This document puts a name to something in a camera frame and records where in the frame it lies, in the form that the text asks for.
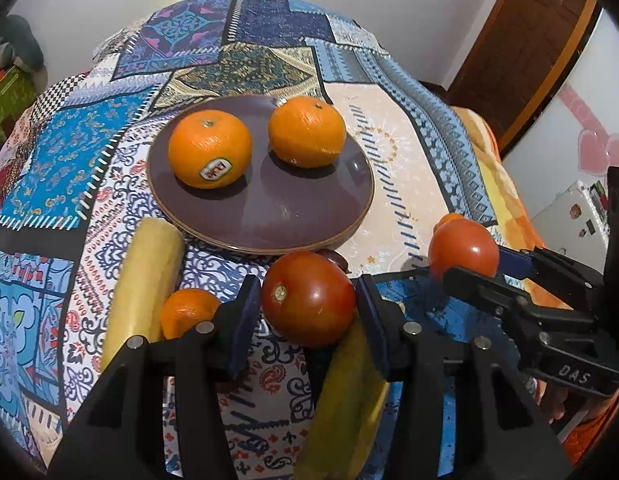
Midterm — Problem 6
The large red tomato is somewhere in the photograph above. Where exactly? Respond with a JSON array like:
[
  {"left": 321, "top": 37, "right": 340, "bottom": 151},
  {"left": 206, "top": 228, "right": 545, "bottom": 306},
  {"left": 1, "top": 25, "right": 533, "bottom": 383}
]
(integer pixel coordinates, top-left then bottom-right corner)
[{"left": 260, "top": 251, "right": 358, "bottom": 349}]

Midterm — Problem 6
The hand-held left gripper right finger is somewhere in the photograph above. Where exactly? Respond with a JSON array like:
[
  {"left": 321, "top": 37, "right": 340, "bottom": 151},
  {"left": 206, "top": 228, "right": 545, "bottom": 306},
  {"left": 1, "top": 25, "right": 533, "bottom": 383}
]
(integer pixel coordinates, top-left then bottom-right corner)
[{"left": 354, "top": 274, "right": 575, "bottom": 480}]

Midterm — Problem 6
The orange blanket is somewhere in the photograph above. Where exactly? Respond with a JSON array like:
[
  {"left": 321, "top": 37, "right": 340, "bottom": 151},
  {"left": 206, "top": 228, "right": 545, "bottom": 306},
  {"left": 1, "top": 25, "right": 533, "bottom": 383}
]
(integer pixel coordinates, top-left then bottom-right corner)
[{"left": 449, "top": 105, "right": 575, "bottom": 311}]

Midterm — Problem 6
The purple round plate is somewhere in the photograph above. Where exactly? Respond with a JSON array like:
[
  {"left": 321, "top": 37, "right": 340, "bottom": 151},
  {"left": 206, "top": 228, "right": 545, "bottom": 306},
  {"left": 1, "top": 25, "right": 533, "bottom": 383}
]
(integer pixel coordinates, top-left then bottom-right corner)
[{"left": 146, "top": 94, "right": 375, "bottom": 255}]

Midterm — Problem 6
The pink heart wall sticker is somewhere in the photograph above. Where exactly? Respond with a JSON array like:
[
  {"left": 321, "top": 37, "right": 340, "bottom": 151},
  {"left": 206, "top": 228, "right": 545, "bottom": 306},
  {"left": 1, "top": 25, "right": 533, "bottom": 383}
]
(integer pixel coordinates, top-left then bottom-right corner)
[{"left": 577, "top": 129, "right": 619, "bottom": 173}]

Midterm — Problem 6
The white cabinet with magnets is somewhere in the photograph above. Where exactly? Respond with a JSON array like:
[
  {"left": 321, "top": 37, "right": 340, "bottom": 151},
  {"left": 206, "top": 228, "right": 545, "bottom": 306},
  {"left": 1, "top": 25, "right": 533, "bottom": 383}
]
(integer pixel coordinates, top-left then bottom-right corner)
[{"left": 532, "top": 180, "right": 613, "bottom": 273}]

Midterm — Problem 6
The pale yellow banana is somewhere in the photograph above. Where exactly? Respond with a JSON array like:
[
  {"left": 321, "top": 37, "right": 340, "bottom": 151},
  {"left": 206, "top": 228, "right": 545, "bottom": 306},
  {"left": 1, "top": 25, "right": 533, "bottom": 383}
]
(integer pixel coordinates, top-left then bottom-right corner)
[{"left": 99, "top": 217, "right": 187, "bottom": 373}]

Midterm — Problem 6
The patchwork printed tablecloth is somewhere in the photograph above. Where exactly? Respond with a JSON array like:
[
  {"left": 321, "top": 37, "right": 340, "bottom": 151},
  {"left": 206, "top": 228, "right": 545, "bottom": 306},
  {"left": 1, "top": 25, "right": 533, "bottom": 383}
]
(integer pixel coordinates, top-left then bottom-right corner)
[{"left": 0, "top": 0, "right": 500, "bottom": 480}]

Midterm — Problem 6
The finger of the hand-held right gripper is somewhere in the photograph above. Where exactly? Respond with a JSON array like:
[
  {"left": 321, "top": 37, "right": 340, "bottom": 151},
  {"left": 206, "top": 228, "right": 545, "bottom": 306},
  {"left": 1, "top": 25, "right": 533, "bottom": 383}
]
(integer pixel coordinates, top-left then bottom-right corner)
[
  {"left": 498, "top": 246, "right": 606, "bottom": 288},
  {"left": 442, "top": 266, "right": 596, "bottom": 335}
]

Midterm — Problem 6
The orange with sticker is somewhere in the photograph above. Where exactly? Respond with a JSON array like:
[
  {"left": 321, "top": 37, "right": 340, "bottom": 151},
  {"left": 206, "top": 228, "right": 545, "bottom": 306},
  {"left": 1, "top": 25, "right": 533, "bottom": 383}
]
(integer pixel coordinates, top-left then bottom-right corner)
[{"left": 168, "top": 110, "right": 253, "bottom": 190}]

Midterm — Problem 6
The small mandarin orange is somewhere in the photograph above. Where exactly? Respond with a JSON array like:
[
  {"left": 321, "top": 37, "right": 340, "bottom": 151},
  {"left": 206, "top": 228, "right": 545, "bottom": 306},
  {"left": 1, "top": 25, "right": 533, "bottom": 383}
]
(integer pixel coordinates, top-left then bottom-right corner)
[
  {"left": 160, "top": 288, "right": 222, "bottom": 341},
  {"left": 433, "top": 212, "right": 466, "bottom": 235}
]

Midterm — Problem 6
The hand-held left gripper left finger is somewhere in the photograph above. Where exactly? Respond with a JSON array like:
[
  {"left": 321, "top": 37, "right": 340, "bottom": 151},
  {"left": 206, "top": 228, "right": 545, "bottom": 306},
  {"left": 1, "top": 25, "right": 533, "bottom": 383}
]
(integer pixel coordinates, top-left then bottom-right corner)
[{"left": 46, "top": 274, "right": 262, "bottom": 480}]

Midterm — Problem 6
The brown wooden door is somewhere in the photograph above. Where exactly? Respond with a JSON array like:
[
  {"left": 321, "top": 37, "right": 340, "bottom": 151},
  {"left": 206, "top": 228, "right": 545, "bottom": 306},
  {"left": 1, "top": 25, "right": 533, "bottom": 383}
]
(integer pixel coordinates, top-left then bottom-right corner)
[{"left": 447, "top": 0, "right": 603, "bottom": 153}]

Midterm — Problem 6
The plain large orange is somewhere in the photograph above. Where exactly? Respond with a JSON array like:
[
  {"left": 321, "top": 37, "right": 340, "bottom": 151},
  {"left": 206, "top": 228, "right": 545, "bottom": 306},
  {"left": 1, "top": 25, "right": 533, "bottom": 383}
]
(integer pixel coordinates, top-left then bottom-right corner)
[{"left": 267, "top": 96, "right": 347, "bottom": 169}]

